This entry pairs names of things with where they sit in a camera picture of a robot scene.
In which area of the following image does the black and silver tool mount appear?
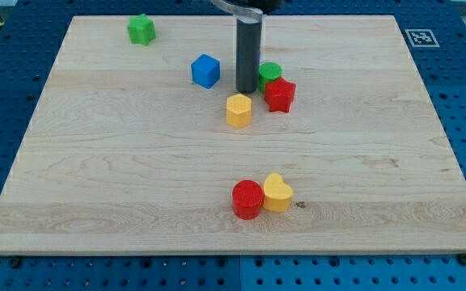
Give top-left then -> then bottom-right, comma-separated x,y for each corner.
210,0 -> 283,23

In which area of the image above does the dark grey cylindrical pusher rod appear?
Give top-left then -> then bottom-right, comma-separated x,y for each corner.
236,17 -> 262,93

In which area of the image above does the blue cube block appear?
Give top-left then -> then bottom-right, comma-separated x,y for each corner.
191,54 -> 220,89

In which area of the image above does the red star block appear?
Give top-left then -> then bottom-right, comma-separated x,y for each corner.
264,78 -> 297,113

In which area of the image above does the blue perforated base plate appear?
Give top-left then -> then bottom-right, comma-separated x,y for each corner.
0,0 -> 466,290

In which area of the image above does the white fiducial marker tag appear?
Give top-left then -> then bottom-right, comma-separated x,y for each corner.
405,28 -> 439,48

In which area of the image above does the green cylinder block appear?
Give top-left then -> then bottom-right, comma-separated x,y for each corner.
257,61 -> 282,93

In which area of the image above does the red cylinder block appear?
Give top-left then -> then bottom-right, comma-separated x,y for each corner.
232,180 -> 265,220

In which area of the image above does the light wooden board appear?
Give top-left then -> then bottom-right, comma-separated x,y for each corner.
0,15 -> 466,256

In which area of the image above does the green star block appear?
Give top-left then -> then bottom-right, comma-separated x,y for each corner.
127,14 -> 157,46

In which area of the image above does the yellow heart block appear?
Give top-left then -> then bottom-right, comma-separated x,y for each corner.
263,173 -> 294,213

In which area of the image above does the yellow hexagon block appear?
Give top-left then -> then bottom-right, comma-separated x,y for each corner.
227,94 -> 252,129

